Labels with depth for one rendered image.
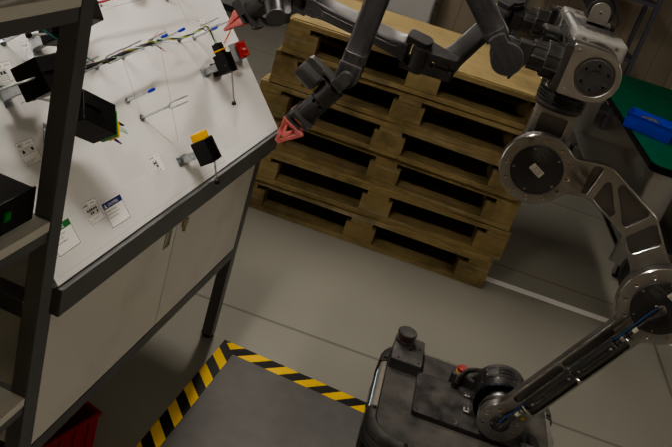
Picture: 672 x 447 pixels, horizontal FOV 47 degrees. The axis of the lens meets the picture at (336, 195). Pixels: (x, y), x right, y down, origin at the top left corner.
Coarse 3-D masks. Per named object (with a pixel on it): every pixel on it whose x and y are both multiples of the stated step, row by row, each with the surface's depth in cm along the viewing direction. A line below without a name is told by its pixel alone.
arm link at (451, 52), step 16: (512, 0) 221; (480, 32) 213; (416, 48) 203; (432, 48) 204; (448, 48) 206; (464, 48) 208; (416, 64) 206; (432, 64) 205; (448, 64) 203; (448, 80) 207
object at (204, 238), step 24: (240, 192) 251; (192, 216) 215; (216, 216) 236; (240, 216) 262; (192, 240) 223; (216, 240) 246; (168, 264) 212; (192, 264) 232; (216, 264) 256; (168, 288) 219
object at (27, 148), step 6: (30, 138) 152; (18, 144) 149; (24, 144) 151; (30, 144) 152; (18, 150) 149; (24, 150) 150; (30, 150) 151; (36, 150) 153; (24, 156) 150; (30, 156) 151; (36, 156) 152; (24, 162) 149; (30, 162) 151; (36, 162) 152
